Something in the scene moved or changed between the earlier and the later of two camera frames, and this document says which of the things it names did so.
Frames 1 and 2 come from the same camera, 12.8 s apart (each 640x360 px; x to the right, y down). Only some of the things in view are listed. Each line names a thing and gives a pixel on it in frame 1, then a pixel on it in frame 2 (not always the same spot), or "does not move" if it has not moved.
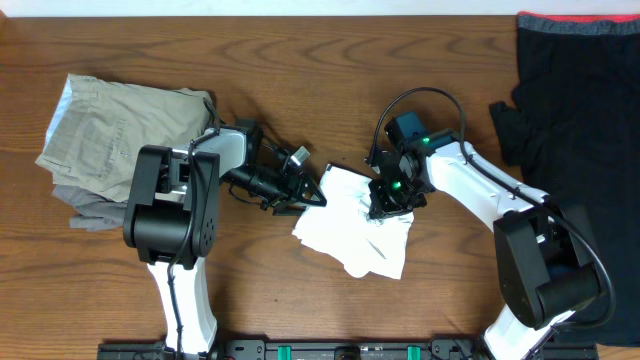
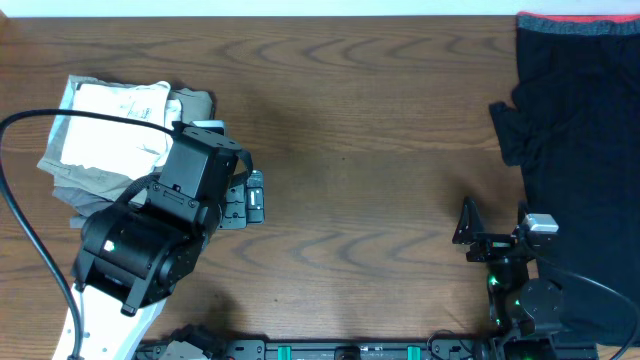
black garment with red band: x=573 y=125 does not move
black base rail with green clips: x=339 y=349 does not move
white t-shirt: x=343 y=228 → x=116 y=147
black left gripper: x=295 y=190 → x=240 y=194
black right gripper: x=386 y=207 → x=492 y=245
